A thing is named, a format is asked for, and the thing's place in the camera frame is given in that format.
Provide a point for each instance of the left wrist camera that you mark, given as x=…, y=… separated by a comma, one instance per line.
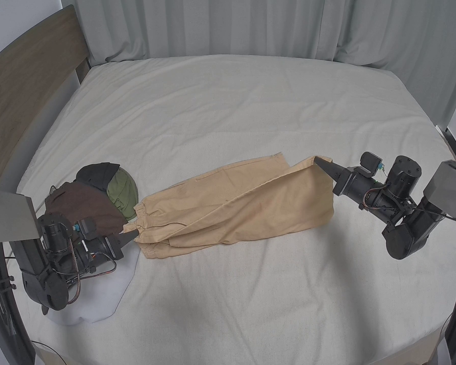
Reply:
x=87, y=227

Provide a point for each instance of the beige shorts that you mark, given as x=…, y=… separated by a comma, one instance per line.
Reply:
x=250, y=211

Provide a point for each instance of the green garment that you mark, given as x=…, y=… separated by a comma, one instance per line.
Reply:
x=123, y=192

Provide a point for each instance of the brown garment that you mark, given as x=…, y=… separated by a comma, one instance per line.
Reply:
x=83, y=203

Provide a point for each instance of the black garment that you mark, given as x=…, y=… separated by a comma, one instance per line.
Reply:
x=95, y=175

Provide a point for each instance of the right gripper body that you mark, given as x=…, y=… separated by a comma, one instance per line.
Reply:
x=353, y=184

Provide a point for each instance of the bed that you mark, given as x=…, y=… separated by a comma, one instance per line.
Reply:
x=250, y=108

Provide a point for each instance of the pale grey-green curtain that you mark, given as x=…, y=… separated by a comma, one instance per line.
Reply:
x=193, y=13
x=402, y=21

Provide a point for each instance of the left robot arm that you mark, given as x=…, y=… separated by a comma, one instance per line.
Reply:
x=7, y=219

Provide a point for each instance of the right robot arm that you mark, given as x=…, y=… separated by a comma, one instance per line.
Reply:
x=406, y=173

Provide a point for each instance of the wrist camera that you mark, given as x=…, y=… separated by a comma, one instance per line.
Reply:
x=87, y=227
x=370, y=162

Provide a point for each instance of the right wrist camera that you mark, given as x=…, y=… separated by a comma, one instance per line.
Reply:
x=370, y=162

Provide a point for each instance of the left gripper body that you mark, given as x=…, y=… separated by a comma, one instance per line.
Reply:
x=108, y=247

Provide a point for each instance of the white garment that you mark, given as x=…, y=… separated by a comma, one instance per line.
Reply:
x=106, y=302

